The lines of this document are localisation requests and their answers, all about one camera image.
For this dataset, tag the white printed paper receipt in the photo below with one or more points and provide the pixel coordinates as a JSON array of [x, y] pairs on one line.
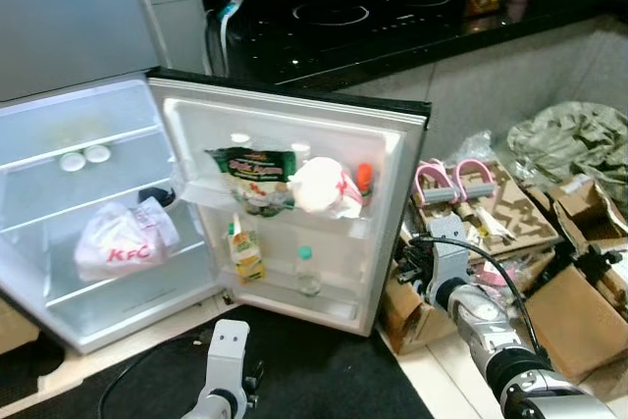
[[162, 223]]

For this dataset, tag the white KFC plastic bag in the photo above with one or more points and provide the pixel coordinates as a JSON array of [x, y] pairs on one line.
[[118, 242]]

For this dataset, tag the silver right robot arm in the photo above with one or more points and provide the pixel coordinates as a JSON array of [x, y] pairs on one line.
[[486, 316]]

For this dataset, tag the glass fridge shelf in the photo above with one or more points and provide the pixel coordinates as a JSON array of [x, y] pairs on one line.
[[147, 270], [39, 203], [78, 139]]

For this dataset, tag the white lined fridge door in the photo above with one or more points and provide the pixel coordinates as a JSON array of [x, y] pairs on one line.
[[196, 125]]

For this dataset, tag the small cardboard box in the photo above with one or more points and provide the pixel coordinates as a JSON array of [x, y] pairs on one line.
[[397, 316]]

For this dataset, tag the black floor mat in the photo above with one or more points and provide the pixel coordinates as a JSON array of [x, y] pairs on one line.
[[324, 380]]

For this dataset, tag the deep clear door shelf bin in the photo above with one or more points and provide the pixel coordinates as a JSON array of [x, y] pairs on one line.
[[339, 306]]

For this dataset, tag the pink hand grip exerciser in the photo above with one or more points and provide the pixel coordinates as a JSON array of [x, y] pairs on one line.
[[488, 174], [420, 179]]

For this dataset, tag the clear bottle with green cap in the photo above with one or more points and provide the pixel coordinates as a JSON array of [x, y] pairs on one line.
[[308, 277]]

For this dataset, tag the clear plastic bag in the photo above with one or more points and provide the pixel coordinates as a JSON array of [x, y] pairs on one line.
[[520, 272]]

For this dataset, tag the cardboard insert with cutouts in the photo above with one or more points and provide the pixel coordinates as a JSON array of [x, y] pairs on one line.
[[520, 213]]

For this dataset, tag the white bag with pink contents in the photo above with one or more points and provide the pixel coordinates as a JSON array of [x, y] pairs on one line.
[[319, 188]]

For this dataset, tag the yellow green juice pouch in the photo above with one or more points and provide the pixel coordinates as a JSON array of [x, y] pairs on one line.
[[245, 252]]

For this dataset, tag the clear bottle with white cap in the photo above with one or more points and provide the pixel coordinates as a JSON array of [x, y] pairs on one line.
[[301, 150], [240, 140]]

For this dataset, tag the open cardboard box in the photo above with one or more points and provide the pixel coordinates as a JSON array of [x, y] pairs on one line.
[[579, 203]]

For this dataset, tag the green white Stok Ayam pouch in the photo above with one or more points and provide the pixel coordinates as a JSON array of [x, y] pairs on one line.
[[250, 179]]

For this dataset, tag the crumpled olive green cloth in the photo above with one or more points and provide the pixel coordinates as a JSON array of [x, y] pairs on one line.
[[569, 144]]

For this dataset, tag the clear bowl with black lid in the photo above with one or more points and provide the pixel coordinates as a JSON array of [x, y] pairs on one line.
[[157, 195]]

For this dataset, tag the black induction cooktop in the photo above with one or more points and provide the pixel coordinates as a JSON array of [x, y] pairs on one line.
[[334, 17]]

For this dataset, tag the green bottle with white lid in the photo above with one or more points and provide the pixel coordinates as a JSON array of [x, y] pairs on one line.
[[73, 160], [98, 154]]

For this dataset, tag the black kitchen counter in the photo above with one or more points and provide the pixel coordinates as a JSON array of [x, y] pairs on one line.
[[549, 7]]

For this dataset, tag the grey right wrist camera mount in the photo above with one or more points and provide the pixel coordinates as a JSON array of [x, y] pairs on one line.
[[449, 262]]

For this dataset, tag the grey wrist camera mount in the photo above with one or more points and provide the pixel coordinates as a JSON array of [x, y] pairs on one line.
[[449, 262], [228, 350]]

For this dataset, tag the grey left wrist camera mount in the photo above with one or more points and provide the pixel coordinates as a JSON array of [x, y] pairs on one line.
[[228, 350]]

